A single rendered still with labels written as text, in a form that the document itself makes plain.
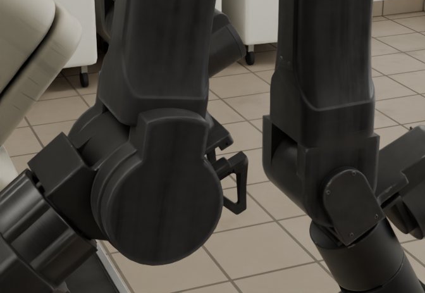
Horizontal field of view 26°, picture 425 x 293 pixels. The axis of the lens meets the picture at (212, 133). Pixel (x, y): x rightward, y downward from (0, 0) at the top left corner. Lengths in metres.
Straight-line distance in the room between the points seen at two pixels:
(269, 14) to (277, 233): 1.81
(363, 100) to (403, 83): 4.01
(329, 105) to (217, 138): 0.47
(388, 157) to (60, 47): 0.25
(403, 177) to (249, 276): 2.23
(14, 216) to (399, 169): 0.28
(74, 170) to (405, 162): 0.25
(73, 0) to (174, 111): 3.79
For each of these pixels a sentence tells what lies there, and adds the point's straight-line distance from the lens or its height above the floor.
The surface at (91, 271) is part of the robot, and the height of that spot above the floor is 1.04.
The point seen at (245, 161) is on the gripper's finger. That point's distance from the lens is 1.06.
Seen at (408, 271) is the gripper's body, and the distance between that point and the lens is 0.72.
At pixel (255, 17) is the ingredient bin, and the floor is 0.27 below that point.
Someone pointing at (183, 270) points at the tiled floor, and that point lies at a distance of 2.92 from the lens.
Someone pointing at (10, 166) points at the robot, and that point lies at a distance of 0.69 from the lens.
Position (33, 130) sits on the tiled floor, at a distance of 4.03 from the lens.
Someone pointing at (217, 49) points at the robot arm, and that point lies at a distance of 1.05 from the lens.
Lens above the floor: 1.49
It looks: 22 degrees down
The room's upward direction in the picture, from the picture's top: straight up
